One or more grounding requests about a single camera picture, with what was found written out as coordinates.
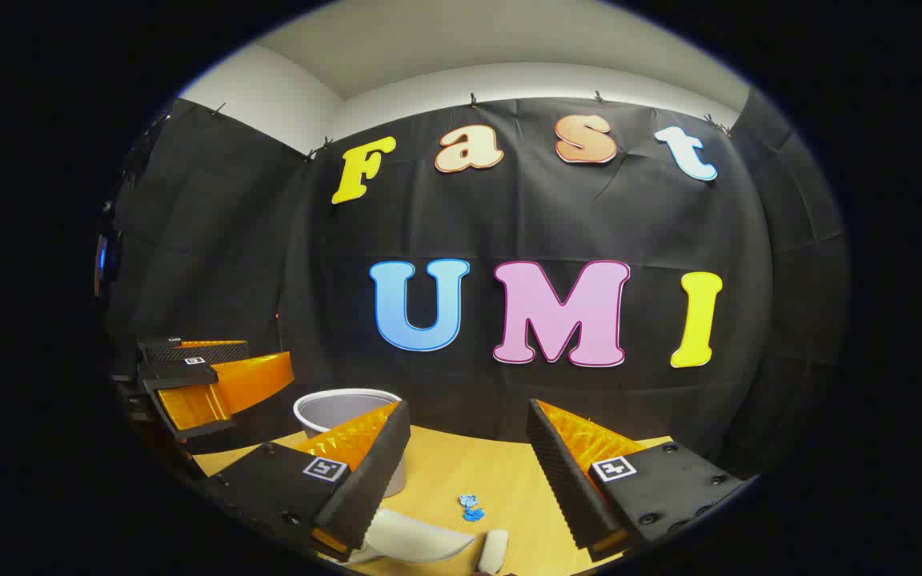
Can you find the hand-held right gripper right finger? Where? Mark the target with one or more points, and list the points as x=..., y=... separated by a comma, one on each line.
x=561, y=472

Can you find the dark device with blue light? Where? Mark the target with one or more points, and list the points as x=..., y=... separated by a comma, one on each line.
x=106, y=260

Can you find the grey plastic dustpan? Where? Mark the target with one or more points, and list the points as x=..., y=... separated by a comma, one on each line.
x=417, y=536

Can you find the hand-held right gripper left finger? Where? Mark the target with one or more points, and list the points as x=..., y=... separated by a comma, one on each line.
x=381, y=472

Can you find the wooden desktop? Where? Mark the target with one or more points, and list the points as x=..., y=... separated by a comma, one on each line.
x=477, y=468

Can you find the light blue paper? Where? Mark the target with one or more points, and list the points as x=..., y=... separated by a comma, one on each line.
x=469, y=501

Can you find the dark blue paper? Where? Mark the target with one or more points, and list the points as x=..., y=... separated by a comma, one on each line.
x=474, y=514

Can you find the grey garbage bin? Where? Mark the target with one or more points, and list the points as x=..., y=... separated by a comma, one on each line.
x=333, y=408

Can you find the small grey broom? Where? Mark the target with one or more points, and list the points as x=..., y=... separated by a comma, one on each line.
x=493, y=552

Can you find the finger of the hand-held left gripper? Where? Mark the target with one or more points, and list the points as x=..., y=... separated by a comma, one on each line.
x=253, y=384
x=213, y=352

